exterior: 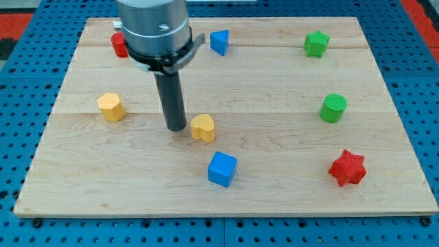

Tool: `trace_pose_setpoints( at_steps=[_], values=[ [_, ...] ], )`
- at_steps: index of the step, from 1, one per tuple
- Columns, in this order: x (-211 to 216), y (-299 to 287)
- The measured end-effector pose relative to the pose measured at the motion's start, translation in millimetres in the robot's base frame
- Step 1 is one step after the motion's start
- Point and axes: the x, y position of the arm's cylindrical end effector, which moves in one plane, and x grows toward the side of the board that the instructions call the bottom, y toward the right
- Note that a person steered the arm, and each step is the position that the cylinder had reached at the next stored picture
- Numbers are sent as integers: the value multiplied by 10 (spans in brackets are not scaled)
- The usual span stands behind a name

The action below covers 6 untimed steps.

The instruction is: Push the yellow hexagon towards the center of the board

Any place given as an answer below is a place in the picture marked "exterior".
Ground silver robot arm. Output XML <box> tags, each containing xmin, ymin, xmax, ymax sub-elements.
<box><xmin>116</xmin><ymin>0</ymin><xmax>206</xmax><ymax>76</ymax></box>

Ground wooden board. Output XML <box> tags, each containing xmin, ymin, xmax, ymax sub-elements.
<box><xmin>14</xmin><ymin>17</ymin><xmax>438</xmax><ymax>218</ymax></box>

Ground yellow hexagon block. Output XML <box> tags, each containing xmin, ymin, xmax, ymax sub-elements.
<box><xmin>97</xmin><ymin>93</ymin><xmax>126</xmax><ymax>122</ymax></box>

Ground yellow heart block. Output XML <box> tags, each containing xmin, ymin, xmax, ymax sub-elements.
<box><xmin>190</xmin><ymin>114</ymin><xmax>215</xmax><ymax>143</ymax></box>

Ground blue cube block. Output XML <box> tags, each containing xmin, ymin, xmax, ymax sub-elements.
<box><xmin>208</xmin><ymin>152</ymin><xmax>237</xmax><ymax>187</ymax></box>

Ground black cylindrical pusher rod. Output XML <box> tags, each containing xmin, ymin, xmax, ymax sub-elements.
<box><xmin>154</xmin><ymin>73</ymin><xmax>187</xmax><ymax>132</ymax></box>

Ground blue triangle block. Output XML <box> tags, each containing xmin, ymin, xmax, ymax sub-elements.
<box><xmin>209</xmin><ymin>30</ymin><xmax>229</xmax><ymax>56</ymax></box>

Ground green cylinder block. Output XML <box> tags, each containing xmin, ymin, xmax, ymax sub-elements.
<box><xmin>319</xmin><ymin>93</ymin><xmax>347</xmax><ymax>123</ymax></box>

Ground green star block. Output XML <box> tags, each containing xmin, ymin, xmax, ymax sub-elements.
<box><xmin>303</xmin><ymin>30</ymin><xmax>331</xmax><ymax>58</ymax></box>

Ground red cylinder block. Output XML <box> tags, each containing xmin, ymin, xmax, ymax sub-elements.
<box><xmin>110</xmin><ymin>32</ymin><xmax>128</xmax><ymax>58</ymax></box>

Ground red star block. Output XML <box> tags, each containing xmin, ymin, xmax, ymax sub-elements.
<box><xmin>328</xmin><ymin>150</ymin><xmax>367</xmax><ymax>187</ymax></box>

